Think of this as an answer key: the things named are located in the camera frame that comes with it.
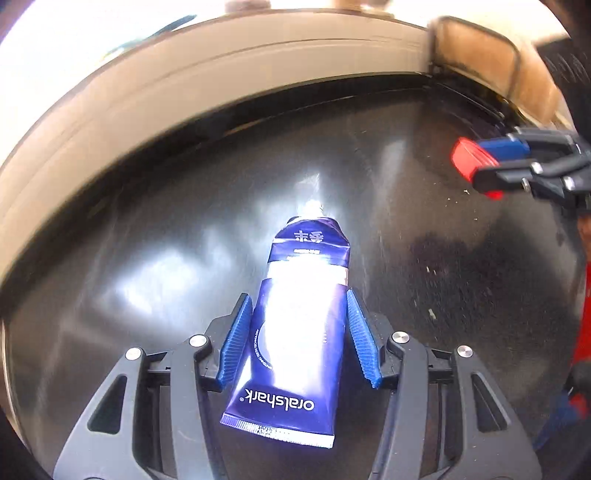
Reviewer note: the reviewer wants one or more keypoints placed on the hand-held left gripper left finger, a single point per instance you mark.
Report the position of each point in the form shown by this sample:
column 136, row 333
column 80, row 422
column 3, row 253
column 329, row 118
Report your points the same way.
column 235, row 344

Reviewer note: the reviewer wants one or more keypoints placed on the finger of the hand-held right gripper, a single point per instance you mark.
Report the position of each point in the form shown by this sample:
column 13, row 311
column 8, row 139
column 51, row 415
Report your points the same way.
column 512, row 177
column 508, row 146

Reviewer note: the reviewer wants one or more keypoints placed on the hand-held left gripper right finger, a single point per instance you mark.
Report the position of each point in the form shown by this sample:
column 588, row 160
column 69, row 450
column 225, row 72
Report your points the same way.
column 364, row 341

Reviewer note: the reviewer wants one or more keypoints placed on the small red plastic piece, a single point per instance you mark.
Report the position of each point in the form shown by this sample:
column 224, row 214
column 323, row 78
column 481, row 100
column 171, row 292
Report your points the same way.
column 471, row 159

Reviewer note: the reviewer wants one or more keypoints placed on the blue toothpaste tube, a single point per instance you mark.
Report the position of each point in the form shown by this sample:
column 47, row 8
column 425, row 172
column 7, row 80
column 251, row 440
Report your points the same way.
column 300, row 323

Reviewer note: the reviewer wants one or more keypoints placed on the black metal rack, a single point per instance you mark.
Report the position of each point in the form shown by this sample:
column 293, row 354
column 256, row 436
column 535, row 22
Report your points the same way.
column 515, row 69

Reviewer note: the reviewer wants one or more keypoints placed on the wooden cutting board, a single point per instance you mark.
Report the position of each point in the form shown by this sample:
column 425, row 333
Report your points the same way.
column 480, row 50

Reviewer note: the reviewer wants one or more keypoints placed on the red cloth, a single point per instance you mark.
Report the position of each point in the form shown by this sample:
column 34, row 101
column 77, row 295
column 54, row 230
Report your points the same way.
column 584, row 286

